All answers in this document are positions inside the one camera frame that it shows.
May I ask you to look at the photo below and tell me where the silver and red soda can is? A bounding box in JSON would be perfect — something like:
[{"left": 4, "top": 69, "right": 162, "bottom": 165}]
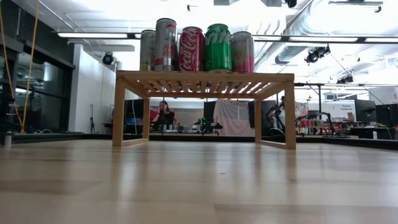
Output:
[{"left": 231, "top": 30, "right": 256, "bottom": 73}]

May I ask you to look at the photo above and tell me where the green soda can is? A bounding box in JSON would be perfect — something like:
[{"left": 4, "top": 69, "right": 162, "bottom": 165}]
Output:
[{"left": 203, "top": 23, "right": 233, "bottom": 72}]

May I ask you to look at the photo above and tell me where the red Coca-Cola can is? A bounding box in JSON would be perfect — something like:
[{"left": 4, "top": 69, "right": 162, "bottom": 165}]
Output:
[{"left": 178, "top": 26, "right": 206, "bottom": 73}]

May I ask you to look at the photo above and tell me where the grey can with black top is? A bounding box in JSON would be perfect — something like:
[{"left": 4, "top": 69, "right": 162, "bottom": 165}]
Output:
[{"left": 154, "top": 17, "right": 178, "bottom": 72}]

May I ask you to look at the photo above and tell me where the tall white Celsius can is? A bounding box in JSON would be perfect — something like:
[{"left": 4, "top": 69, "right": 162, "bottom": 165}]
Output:
[{"left": 139, "top": 29, "right": 157, "bottom": 72}]

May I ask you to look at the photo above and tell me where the wooden slatted shelf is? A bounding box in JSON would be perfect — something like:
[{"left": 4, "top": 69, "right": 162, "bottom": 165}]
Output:
[{"left": 111, "top": 70, "right": 296, "bottom": 151}]

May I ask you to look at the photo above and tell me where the black ceiling spotlight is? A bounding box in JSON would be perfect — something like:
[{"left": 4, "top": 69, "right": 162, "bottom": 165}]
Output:
[
  {"left": 335, "top": 74, "right": 354, "bottom": 85},
  {"left": 304, "top": 45, "right": 332, "bottom": 65},
  {"left": 101, "top": 52, "right": 115, "bottom": 66}
]

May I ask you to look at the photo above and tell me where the black monitor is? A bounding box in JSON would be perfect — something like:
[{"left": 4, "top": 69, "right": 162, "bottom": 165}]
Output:
[
  {"left": 248, "top": 100, "right": 277, "bottom": 130},
  {"left": 354, "top": 98, "right": 377, "bottom": 124},
  {"left": 203, "top": 101, "right": 218, "bottom": 124},
  {"left": 374, "top": 103, "right": 398, "bottom": 128},
  {"left": 124, "top": 98, "right": 144, "bottom": 121}
]

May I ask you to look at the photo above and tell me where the white sign board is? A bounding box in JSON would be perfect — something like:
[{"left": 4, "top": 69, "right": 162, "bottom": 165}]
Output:
[{"left": 330, "top": 100, "right": 357, "bottom": 122}]

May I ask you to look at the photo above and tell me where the white draped cloth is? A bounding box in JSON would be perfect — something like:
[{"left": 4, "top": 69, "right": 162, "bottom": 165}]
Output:
[{"left": 212, "top": 98, "right": 256, "bottom": 138}]

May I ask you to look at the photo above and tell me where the person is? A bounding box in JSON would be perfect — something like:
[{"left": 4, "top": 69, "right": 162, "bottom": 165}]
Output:
[{"left": 157, "top": 100, "right": 177, "bottom": 131}]

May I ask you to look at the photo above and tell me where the black ceiling light track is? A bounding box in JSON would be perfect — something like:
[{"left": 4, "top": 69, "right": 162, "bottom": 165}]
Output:
[{"left": 51, "top": 30, "right": 398, "bottom": 45}]

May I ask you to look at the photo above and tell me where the thin black floor stand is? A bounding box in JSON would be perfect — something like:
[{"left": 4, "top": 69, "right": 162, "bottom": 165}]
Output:
[{"left": 90, "top": 104, "right": 96, "bottom": 134}]

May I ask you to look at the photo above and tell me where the silver ventilation duct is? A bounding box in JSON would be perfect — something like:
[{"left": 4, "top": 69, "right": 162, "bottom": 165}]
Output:
[{"left": 253, "top": 0, "right": 330, "bottom": 73}]

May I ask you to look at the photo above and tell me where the black ceiling rail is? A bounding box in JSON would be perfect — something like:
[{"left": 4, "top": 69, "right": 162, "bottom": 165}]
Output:
[{"left": 328, "top": 0, "right": 384, "bottom": 14}]

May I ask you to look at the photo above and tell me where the yellow cable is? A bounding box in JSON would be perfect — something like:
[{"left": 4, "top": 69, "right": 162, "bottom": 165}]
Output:
[
  {"left": 0, "top": 6, "right": 22, "bottom": 127},
  {"left": 21, "top": 0, "right": 41, "bottom": 134}
]

